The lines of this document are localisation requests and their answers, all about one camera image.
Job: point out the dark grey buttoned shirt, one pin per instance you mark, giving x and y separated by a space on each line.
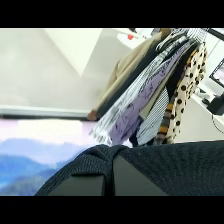
183 166

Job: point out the orange black striped garment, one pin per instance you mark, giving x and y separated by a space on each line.
165 123

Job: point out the beige coat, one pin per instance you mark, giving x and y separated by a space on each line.
128 66

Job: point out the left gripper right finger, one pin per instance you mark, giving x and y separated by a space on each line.
130 180

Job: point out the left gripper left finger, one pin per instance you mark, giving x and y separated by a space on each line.
83 186

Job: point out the blue striped shirt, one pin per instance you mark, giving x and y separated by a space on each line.
153 124

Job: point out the purple printed garment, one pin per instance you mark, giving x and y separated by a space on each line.
130 113

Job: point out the white striped shirt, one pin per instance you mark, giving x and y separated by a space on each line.
108 125

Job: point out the cream polka dot garment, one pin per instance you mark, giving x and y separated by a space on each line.
190 81

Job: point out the black monitor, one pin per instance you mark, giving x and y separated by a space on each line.
218 74

